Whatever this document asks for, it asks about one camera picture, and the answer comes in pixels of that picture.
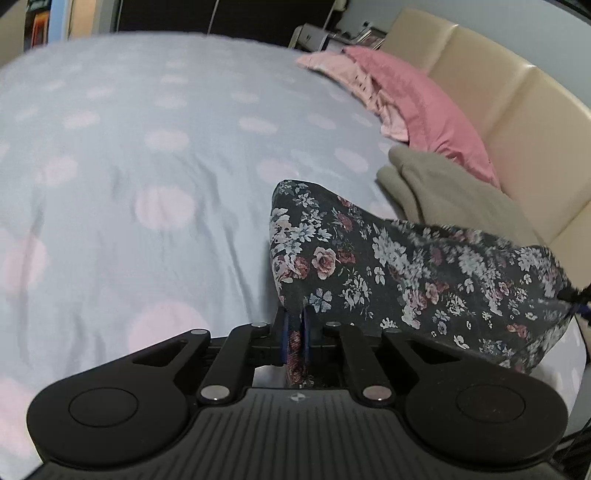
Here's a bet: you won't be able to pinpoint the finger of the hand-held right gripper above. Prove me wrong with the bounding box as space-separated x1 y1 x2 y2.
558 282 591 326

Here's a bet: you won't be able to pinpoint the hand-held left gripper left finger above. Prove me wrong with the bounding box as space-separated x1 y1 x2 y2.
133 306 303 405

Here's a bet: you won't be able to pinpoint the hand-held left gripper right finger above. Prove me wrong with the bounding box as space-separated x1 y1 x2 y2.
301 306 459 405

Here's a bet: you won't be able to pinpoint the dark floral pants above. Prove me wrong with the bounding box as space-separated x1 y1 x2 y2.
269 179 576 389

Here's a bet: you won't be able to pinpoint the beige blanket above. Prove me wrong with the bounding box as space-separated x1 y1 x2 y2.
378 146 556 248

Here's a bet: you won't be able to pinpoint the cream padded headboard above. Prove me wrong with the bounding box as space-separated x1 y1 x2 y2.
382 6 591 260

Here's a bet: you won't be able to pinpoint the blue bed sheet pink dots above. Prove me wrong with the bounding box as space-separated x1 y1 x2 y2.
0 31 591 468

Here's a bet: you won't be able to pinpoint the pink pillow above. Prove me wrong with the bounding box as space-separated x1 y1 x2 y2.
344 45 502 188

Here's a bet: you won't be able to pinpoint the light pink patterned cloth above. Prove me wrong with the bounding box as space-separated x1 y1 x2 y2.
297 51 413 142

